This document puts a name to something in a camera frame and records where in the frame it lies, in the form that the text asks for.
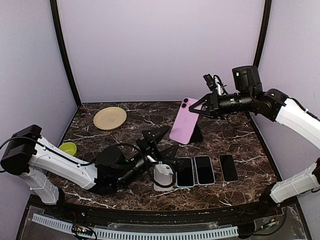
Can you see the black phone case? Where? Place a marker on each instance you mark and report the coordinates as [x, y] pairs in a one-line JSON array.
[[196, 135]]

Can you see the black phone face up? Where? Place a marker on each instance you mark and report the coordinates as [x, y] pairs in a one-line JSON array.
[[228, 168]]

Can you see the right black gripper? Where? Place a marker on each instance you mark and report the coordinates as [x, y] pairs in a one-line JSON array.
[[214, 110]]

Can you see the left black frame post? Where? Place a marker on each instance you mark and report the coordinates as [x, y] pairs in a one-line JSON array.
[[63, 51]]

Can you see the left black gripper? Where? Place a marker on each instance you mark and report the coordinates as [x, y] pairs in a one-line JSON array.
[[152, 150]]

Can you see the black frame post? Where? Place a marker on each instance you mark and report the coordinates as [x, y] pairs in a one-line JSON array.
[[63, 51], [257, 52]]

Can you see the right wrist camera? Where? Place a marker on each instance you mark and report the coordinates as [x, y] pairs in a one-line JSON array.
[[215, 84]]

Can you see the pink phone face down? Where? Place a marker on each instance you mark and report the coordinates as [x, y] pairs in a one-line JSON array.
[[184, 123]]

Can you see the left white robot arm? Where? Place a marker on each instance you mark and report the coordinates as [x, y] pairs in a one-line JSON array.
[[28, 154]]

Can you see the grey clear phone case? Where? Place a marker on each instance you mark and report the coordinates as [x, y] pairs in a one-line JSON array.
[[163, 180]]

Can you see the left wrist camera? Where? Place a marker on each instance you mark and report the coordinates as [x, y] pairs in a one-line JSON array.
[[162, 168]]

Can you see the right black frame post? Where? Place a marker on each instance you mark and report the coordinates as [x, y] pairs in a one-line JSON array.
[[257, 52]]

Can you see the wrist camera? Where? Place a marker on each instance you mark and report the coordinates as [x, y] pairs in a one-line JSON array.
[[162, 168], [215, 84]]

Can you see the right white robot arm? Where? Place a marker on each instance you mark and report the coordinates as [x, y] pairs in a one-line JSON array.
[[275, 106]]

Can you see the white slotted cable duct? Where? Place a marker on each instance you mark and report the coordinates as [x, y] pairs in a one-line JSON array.
[[100, 233]]

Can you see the lavender phone case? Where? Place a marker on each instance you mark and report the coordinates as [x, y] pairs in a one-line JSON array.
[[204, 170]]

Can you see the beige round plate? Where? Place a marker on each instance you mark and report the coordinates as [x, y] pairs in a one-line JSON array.
[[110, 118]]

